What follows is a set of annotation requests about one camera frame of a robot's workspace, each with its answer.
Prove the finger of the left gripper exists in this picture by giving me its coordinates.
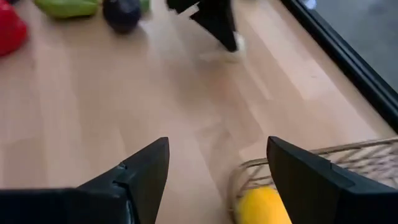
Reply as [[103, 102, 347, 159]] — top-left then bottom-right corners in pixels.
[[190, 0, 239, 52], [166, 0, 200, 15]]

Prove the dark purple toy eggplant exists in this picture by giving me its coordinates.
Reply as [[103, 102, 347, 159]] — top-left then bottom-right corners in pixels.
[[102, 0, 143, 34]]

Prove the large red bell pepper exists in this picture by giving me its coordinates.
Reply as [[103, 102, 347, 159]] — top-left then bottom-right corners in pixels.
[[0, 0, 29, 57]]

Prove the yellow toy lemon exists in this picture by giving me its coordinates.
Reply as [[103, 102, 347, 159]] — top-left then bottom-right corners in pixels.
[[234, 185, 293, 224]]

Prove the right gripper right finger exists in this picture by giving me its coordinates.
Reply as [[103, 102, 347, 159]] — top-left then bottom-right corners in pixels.
[[266, 136, 398, 224]]

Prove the black aluminium table frame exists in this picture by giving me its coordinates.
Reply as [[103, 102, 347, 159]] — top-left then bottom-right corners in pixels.
[[281, 0, 398, 131]]

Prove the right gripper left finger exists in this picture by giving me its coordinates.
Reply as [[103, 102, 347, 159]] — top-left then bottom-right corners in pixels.
[[0, 137, 170, 224]]

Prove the wire mesh basket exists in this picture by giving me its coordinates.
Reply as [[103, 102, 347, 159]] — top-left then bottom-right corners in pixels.
[[228, 136, 398, 224]]

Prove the green toy pepper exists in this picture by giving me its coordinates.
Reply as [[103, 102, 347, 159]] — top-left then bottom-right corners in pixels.
[[33, 0, 101, 19]]

